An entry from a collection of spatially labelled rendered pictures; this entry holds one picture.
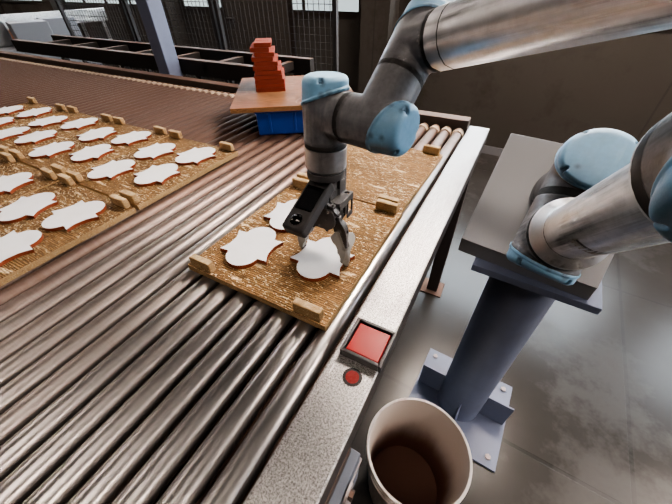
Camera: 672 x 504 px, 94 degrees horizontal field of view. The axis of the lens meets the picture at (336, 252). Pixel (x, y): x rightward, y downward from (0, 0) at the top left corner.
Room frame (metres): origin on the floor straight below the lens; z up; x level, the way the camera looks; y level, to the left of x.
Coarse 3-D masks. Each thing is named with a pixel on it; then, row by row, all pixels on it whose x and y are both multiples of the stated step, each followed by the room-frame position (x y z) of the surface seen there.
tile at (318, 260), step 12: (324, 240) 0.57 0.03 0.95; (300, 252) 0.53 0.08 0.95; (312, 252) 0.53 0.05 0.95; (324, 252) 0.53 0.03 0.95; (336, 252) 0.53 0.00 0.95; (300, 264) 0.49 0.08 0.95; (312, 264) 0.49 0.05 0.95; (324, 264) 0.49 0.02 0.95; (336, 264) 0.49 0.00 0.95; (300, 276) 0.46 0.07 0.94; (312, 276) 0.45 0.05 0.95; (324, 276) 0.46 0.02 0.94; (336, 276) 0.46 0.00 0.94
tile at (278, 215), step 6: (282, 204) 0.73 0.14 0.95; (288, 204) 0.73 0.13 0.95; (276, 210) 0.70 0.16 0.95; (282, 210) 0.70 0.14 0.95; (288, 210) 0.70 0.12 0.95; (264, 216) 0.67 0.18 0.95; (270, 216) 0.67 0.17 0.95; (276, 216) 0.67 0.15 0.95; (282, 216) 0.67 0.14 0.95; (270, 222) 0.64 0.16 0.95; (276, 222) 0.64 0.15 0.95; (282, 222) 0.64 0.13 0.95; (276, 228) 0.62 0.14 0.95; (282, 228) 0.62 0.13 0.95
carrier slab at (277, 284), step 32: (288, 192) 0.81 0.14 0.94; (256, 224) 0.65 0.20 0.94; (352, 224) 0.65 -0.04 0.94; (384, 224) 0.64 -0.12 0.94; (224, 256) 0.53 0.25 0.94; (288, 256) 0.53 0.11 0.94; (256, 288) 0.43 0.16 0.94; (288, 288) 0.43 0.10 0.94; (320, 288) 0.43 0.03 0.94; (352, 288) 0.43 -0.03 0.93
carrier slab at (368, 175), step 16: (352, 160) 1.02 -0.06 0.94; (368, 160) 1.02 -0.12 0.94; (384, 160) 1.01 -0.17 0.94; (400, 160) 1.01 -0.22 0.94; (416, 160) 1.01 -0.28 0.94; (432, 160) 1.01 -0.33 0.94; (352, 176) 0.90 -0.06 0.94; (368, 176) 0.90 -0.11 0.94; (384, 176) 0.90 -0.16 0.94; (400, 176) 0.90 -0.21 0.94; (416, 176) 0.90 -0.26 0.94; (368, 192) 0.80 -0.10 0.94; (384, 192) 0.80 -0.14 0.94; (400, 192) 0.80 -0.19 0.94; (416, 192) 0.81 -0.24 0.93; (400, 208) 0.72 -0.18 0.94
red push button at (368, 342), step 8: (360, 328) 0.34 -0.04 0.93; (368, 328) 0.34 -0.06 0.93; (360, 336) 0.32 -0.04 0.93; (368, 336) 0.32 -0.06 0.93; (376, 336) 0.32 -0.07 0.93; (384, 336) 0.32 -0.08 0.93; (352, 344) 0.31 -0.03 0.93; (360, 344) 0.30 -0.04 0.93; (368, 344) 0.30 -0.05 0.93; (376, 344) 0.30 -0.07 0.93; (384, 344) 0.30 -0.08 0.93; (360, 352) 0.29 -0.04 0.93; (368, 352) 0.29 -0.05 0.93; (376, 352) 0.29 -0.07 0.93; (376, 360) 0.27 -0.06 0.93
